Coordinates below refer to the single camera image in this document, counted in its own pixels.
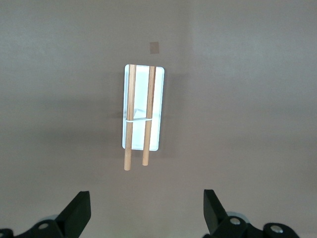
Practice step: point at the brown tape patch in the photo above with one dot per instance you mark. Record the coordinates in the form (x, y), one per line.
(154, 48)

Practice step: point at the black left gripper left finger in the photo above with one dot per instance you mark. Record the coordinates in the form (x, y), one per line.
(69, 220)

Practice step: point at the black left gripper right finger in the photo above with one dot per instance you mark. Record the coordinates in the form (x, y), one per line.
(215, 218)

